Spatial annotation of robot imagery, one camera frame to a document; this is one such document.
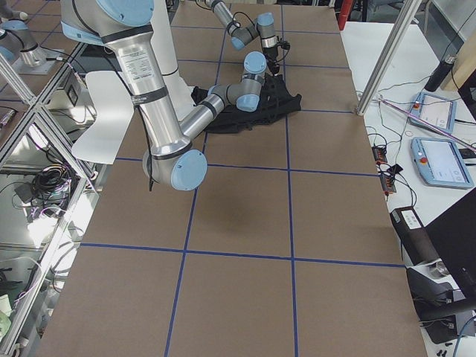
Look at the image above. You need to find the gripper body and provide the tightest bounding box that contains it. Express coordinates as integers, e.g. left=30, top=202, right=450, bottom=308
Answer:
left=262, top=36, right=290, bottom=62

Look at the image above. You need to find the black graphic t-shirt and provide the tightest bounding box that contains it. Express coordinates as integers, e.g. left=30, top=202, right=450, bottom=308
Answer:
left=204, top=73, right=302, bottom=134

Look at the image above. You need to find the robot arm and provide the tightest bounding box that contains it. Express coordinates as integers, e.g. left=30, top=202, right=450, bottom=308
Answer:
left=205, top=1, right=291, bottom=76
left=60, top=1, right=267, bottom=191

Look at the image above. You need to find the red cylinder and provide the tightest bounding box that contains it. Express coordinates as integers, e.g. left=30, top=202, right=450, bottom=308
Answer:
left=337, top=0, right=356, bottom=30

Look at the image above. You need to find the white plastic chair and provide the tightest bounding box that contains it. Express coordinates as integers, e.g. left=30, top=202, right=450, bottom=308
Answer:
left=71, top=71, right=134, bottom=164

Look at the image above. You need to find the black water bottle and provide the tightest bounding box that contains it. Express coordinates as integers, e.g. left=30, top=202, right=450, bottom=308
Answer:
left=424, top=54, right=457, bottom=92

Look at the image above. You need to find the upper blue teach pendant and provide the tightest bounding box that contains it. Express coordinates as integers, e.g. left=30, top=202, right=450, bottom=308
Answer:
left=409, top=92, right=457, bottom=134

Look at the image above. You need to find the blue teach pendant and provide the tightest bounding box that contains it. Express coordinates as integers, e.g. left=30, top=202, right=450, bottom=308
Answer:
left=411, top=138, right=475, bottom=190
left=409, top=92, right=457, bottom=134

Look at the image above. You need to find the lower blue teach pendant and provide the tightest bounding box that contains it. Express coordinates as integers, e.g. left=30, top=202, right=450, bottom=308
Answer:
left=411, top=138, right=475, bottom=190

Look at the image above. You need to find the black box with label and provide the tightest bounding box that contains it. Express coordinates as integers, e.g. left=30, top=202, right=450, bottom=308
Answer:
left=390, top=206, right=440, bottom=265

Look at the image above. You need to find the black monitor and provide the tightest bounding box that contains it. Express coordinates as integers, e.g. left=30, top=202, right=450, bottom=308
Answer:
left=425, top=190, right=475, bottom=298

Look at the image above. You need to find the aluminium frame post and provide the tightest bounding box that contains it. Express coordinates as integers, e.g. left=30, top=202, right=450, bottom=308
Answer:
left=356, top=0, right=422, bottom=116

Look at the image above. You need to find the bundle of black cables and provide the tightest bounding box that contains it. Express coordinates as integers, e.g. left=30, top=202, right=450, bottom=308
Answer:
left=31, top=165, right=75, bottom=204

